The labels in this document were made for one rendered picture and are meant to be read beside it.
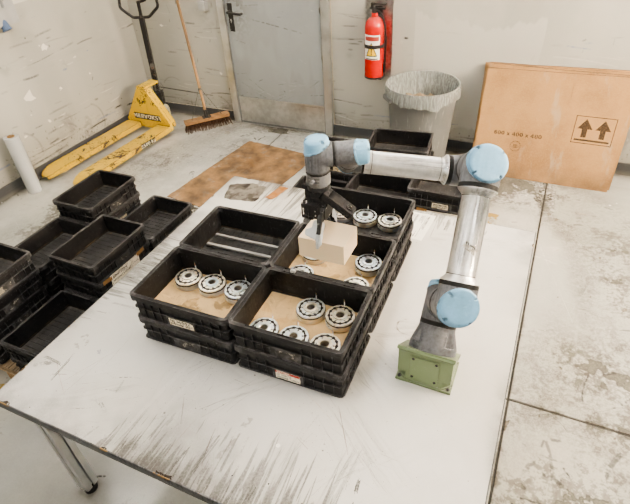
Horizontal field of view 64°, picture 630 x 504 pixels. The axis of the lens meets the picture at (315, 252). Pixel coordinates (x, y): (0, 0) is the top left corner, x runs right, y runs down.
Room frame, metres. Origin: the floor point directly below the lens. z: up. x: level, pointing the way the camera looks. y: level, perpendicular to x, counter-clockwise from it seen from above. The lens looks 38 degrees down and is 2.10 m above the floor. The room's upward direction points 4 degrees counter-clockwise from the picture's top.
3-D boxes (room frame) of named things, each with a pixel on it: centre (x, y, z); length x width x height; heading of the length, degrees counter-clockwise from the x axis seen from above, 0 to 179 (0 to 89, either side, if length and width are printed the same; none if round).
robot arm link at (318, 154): (1.37, -0.03, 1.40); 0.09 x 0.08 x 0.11; 90
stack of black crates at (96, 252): (2.16, 1.12, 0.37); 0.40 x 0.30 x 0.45; 153
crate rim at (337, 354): (1.21, 0.06, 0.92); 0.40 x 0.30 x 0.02; 65
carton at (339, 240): (1.35, -0.05, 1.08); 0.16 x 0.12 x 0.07; 63
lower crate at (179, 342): (1.38, 0.42, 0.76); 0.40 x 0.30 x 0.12; 65
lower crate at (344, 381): (1.21, 0.06, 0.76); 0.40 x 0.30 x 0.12; 65
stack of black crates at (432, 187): (2.49, -0.79, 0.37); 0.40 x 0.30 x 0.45; 63
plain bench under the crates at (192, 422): (1.46, 0.07, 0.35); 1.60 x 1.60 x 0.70; 63
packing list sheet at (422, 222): (1.98, -0.40, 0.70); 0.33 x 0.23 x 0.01; 63
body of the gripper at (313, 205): (1.37, -0.02, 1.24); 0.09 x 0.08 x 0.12; 63
